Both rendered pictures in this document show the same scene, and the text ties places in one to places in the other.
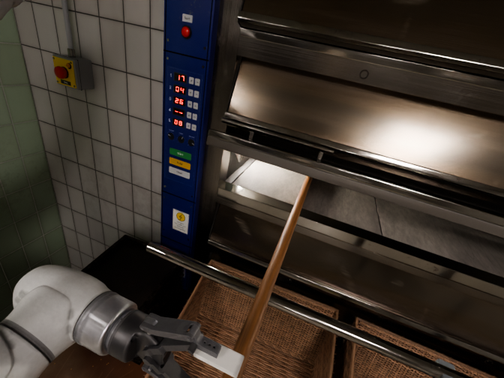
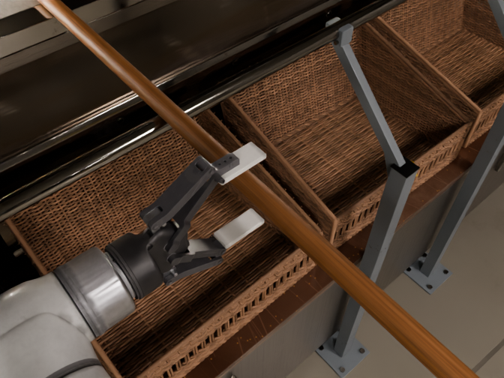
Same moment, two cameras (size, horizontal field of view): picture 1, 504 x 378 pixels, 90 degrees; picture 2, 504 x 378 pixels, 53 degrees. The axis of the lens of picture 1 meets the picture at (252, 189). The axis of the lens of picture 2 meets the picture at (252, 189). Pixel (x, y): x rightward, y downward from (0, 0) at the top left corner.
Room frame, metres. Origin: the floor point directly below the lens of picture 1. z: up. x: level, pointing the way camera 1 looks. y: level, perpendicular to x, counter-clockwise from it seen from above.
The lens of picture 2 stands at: (-0.05, 0.32, 1.71)
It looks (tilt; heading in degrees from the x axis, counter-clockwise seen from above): 50 degrees down; 306
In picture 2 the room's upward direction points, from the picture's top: straight up
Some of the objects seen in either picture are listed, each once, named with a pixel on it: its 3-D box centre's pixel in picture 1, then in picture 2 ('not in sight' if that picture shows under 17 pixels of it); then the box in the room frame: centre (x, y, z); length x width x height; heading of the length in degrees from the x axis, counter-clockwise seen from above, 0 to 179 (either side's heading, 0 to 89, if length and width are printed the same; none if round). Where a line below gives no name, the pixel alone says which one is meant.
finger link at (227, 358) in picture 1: (219, 355); (237, 163); (0.20, -0.01, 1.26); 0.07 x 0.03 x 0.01; 76
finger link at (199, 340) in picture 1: (204, 340); (218, 163); (0.21, 0.02, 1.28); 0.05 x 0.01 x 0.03; 76
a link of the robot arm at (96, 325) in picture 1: (109, 322); (98, 289); (0.25, 0.20, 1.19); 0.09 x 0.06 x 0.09; 166
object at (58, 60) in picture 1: (73, 72); not in sight; (0.93, 0.72, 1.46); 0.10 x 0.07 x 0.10; 76
